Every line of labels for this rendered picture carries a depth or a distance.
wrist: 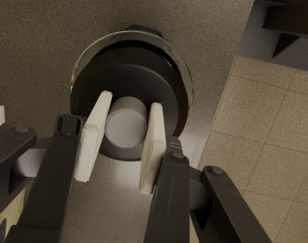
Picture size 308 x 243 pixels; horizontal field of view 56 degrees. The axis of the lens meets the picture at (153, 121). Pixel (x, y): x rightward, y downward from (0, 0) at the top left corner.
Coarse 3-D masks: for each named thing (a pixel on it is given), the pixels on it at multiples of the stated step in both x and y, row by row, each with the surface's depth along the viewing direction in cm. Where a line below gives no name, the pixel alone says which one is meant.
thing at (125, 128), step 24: (96, 72) 21; (120, 72) 20; (144, 72) 20; (168, 72) 21; (72, 96) 22; (96, 96) 21; (120, 96) 21; (144, 96) 21; (168, 96) 21; (120, 120) 18; (144, 120) 19; (168, 120) 22; (120, 144) 19
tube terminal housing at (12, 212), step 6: (24, 192) 55; (18, 198) 52; (12, 204) 49; (18, 204) 53; (6, 210) 47; (12, 210) 50; (18, 210) 53; (0, 216) 45; (6, 216) 47; (12, 216) 51; (18, 216) 54; (0, 222) 45; (12, 222) 51; (6, 228) 49; (6, 234) 50
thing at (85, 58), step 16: (128, 32) 24; (144, 32) 24; (96, 48) 24; (112, 48) 24; (144, 48) 24; (160, 48) 24; (80, 64) 24; (176, 64) 24; (192, 80) 25; (192, 96) 26
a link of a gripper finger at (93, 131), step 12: (108, 96) 19; (96, 108) 16; (108, 108) 19; (96, 120) 15; (84, 132) 14; (96, 132) 14; (84, 144) 14; (96, 144) 15; (84, 156) 14; (96, 156) 17; (84, 168) 14; (84, 180) 15
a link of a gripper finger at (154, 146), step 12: (156, 108) 19; (156, 120) 17; (156, 132) 15; (144, 144) 19; (156, 144) 14; (144, 156) 17; (156, 156) 14; (144, 168) 15; (156, 168) 15; (144, 180) 15; (144, 192) 15
